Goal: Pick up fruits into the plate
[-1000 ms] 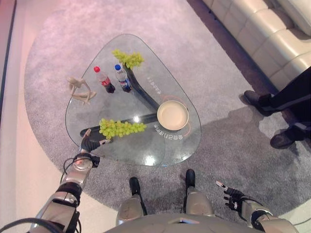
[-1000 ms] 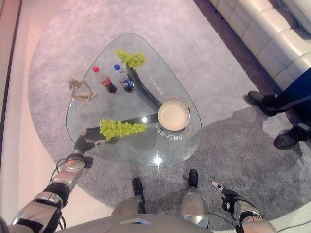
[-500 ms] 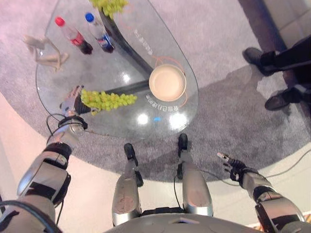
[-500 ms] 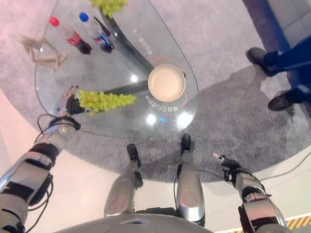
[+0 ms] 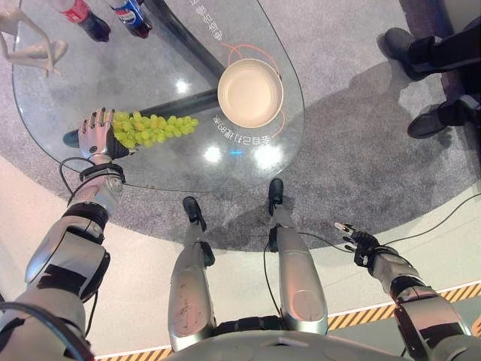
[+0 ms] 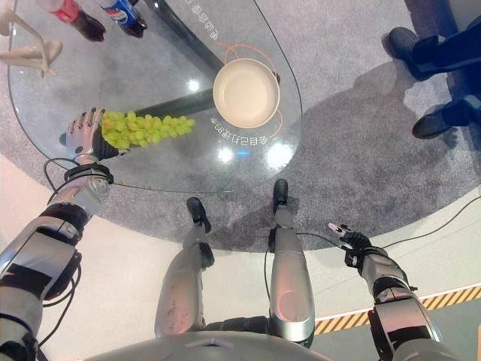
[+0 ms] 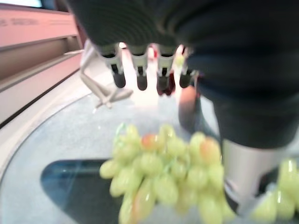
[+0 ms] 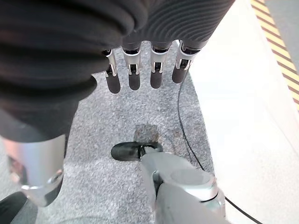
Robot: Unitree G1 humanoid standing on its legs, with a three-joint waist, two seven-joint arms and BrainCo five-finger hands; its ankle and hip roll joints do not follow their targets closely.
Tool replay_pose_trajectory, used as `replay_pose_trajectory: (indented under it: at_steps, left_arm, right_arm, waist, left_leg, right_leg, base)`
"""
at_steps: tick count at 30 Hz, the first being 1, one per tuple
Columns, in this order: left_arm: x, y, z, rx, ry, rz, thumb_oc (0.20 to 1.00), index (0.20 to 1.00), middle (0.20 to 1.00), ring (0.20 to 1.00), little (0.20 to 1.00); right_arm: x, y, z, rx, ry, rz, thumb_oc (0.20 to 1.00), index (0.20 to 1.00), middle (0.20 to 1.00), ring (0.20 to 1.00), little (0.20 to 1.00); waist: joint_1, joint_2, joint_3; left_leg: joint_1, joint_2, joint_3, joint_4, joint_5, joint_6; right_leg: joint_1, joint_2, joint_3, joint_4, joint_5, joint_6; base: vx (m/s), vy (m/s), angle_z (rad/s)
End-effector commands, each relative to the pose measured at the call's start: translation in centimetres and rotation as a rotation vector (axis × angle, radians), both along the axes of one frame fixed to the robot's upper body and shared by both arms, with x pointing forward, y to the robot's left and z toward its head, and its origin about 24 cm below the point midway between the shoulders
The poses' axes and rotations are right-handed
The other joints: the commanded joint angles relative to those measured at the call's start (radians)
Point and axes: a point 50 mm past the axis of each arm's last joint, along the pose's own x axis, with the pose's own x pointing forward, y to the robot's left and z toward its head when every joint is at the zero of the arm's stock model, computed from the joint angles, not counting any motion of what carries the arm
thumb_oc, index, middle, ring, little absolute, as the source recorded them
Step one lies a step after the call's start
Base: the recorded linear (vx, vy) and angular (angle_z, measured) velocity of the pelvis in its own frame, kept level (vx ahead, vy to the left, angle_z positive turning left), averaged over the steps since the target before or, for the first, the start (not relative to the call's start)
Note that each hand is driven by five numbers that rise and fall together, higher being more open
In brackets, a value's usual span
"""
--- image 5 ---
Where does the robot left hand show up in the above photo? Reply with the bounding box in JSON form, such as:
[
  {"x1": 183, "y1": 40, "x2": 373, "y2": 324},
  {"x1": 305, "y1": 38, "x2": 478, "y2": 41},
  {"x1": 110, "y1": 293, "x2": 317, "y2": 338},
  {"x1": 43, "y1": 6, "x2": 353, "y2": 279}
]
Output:
[{"x1": 77, "y1": 108, "x2": 139, "y2": 165}]

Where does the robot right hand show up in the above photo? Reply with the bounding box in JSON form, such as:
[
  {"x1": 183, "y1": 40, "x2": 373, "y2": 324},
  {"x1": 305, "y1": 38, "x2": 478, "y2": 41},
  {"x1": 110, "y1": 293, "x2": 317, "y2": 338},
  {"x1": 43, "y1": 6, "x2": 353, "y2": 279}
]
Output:
[{"x1": 334, "y1": 222, "x2": 380, "y2": 267}]

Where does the green grape bunch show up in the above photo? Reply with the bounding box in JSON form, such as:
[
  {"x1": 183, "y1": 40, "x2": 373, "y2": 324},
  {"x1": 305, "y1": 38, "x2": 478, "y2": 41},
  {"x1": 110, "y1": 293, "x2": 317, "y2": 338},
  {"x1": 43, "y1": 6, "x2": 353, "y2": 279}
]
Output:
[{"x1": 111, "y1": 109, "x2": 200, "y2": 149}]

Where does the cream round plate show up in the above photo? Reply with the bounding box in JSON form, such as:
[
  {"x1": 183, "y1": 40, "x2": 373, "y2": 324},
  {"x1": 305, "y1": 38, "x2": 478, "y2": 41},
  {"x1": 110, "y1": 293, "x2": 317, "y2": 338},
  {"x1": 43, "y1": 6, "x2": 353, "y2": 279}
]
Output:
[{"x1": 217, "y1": 58, "x2": 285, "y2": 127}]

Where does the robot right leg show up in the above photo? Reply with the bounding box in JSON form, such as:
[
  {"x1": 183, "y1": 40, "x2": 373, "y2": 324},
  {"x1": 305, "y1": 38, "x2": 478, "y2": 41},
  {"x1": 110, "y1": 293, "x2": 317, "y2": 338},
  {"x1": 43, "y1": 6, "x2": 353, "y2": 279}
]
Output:
[{"x1": 268, "y1": 178, "x2": 330, "y2": 336}]

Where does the robot leg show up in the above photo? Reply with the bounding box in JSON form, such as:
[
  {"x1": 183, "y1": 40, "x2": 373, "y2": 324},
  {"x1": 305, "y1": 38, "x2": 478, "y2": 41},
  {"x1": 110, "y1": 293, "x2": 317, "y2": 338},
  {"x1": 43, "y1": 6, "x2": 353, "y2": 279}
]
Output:
[
  {"x1": 268, "y1": 178, "x2": 330, "y2": 336},
  {"x1": 168, "y1": 196, "x2": 218, "y2": 353}
]

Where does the yellow black hazard tape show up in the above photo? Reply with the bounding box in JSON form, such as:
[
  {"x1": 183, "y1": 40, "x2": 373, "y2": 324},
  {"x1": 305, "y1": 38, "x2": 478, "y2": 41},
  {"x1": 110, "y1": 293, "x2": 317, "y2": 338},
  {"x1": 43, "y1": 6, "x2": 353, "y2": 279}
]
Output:
[{"x1": 95, "y1": 283, "x2": 481, "y2": 361}]

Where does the glass table top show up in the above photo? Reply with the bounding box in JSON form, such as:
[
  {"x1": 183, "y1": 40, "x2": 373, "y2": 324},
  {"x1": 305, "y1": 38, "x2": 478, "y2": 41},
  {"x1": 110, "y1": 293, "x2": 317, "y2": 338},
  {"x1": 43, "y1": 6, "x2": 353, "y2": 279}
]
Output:
[{"x1": 11, "y1": 0, "x2": 305, "y2": 193}]

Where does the white mannequin hand figure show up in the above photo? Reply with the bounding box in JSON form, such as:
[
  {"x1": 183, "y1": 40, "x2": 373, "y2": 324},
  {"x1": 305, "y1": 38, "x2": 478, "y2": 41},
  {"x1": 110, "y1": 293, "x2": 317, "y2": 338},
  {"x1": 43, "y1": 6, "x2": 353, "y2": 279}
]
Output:
[{"x1": 0, "y1": 8, "x2": 69, "y2": 78}]

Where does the red label cola bottle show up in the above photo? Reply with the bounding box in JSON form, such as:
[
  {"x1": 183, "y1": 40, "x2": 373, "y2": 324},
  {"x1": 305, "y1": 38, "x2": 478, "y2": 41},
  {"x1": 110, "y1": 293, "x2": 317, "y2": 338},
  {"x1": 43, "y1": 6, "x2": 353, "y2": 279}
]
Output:
[{"x1": 59, "y1": 0, "x2": 112, "y2": 42}]

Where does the blue label pepsi bottle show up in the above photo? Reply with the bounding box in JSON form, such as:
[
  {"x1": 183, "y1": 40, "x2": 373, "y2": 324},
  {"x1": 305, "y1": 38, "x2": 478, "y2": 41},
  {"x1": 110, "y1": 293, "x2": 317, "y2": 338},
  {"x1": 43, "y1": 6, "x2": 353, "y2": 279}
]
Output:
[{"x1": 109, "y1": 0, "x2": 154, "y2": 40}]

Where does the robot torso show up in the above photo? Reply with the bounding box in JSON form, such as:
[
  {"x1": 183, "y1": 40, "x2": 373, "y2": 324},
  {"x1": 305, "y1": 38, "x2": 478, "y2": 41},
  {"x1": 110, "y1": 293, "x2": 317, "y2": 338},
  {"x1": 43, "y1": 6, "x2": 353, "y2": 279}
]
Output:
[{"x1": 165, "y1": 316, "x2": 410, "y2": 361}]

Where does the person's foot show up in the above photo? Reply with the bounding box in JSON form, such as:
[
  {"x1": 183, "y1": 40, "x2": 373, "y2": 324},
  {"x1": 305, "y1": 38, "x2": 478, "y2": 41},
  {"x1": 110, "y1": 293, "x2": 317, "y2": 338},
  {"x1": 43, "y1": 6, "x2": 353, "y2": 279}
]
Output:
[
  {"x1": 407, "y1": 98, "x2": 473, "y2": 140},
  {"x1": 377, "y1": 27, "x2": 437, "y2": 81}
]

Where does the robot left leg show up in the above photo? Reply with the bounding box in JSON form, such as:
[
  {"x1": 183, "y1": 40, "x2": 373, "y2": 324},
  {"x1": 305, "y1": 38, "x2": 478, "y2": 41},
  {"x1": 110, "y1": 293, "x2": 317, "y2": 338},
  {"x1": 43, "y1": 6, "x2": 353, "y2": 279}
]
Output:
[{"x1": 168, "y1": 196, "x2": 218, "y2": 353}]

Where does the black floor cable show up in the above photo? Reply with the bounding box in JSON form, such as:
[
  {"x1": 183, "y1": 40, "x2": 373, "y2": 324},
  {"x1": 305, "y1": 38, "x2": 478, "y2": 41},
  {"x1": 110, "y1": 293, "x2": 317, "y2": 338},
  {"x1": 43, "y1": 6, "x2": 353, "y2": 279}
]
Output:
[{"x1": 300, "y1": 192, "x2": 481, "y2": 253}]

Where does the black table leg frame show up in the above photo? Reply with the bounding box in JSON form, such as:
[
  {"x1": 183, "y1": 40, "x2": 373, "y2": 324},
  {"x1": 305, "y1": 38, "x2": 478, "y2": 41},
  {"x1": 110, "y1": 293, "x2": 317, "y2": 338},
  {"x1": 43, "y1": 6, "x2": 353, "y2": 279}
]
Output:
[{"x1": 62, "y1": 0, "x2": 226, "y2": 148}]

